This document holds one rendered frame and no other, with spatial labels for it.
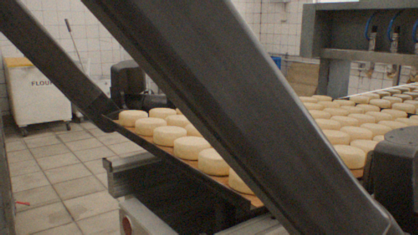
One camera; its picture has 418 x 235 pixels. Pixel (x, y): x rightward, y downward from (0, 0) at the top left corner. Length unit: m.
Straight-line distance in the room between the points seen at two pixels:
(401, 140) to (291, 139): 0.15
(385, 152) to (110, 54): 4.59
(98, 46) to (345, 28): 3.85
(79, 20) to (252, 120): 4.54
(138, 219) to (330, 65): 0.88
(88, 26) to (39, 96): 1.17
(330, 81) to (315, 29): 0.20
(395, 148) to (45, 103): 3.82
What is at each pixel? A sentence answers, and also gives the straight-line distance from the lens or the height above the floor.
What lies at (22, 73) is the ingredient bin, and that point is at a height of 0.63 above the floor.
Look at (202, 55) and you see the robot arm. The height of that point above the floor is 1.12.
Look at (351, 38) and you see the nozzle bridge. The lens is 1.22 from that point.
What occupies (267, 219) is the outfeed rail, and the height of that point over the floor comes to 0.90.
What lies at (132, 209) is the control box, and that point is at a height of 0.84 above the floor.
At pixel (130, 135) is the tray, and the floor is 0.97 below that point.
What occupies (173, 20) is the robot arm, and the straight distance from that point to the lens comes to 0.18.
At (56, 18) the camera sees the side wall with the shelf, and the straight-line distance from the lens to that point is 4.65.
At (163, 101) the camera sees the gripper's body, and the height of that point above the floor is 0.97.
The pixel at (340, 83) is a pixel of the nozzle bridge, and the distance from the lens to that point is 1.36.
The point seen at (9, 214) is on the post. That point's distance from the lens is 1.95.
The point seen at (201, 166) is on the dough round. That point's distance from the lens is 0.45.
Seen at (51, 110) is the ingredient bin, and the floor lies 0.24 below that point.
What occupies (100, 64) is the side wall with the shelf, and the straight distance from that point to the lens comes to 4.81.
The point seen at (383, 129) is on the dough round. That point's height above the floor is 0.96.
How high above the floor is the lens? 1.14
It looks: 16 degrees down
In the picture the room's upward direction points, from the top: straight up
